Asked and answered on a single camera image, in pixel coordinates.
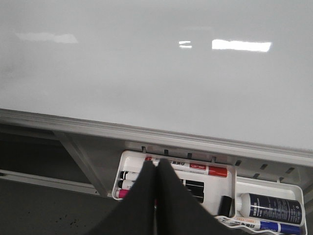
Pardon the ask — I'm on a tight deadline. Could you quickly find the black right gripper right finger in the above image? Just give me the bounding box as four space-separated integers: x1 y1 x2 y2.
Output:
156 159 244 235

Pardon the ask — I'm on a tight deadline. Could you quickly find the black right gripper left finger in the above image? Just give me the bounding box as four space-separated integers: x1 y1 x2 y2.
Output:
88 161 156 235

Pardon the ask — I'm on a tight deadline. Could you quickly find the black whiteboard eraser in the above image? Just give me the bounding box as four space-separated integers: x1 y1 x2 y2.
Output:
180 179 204 204

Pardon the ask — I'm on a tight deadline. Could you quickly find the white whiteboard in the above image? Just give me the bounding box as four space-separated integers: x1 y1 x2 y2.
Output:
0 0 313 166

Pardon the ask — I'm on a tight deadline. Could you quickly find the pink capped marker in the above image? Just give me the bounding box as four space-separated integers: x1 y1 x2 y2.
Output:
115 188 129 199

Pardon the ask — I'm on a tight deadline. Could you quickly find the black capped marker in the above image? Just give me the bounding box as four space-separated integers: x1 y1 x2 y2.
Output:
117 180 135 190
119 171 139 181

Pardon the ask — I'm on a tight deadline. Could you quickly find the red capped marker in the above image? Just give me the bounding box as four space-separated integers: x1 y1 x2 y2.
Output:
145 156 228 178

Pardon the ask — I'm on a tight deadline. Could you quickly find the white marker tray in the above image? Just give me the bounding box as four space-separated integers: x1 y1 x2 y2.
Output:
112 151 237 215

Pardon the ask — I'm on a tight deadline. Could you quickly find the black marker cap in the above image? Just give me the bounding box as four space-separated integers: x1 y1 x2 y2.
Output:
218 195 232 217

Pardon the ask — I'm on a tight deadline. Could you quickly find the dark cabinet panel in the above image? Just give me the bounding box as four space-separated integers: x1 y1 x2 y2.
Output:
0 124 123 235

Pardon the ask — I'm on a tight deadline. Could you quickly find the dark blue ink bottle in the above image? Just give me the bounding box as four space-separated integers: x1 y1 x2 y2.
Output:
236 193 305 226

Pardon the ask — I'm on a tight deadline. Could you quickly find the blue capped marker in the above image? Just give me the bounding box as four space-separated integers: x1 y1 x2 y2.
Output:
231 217 301 235

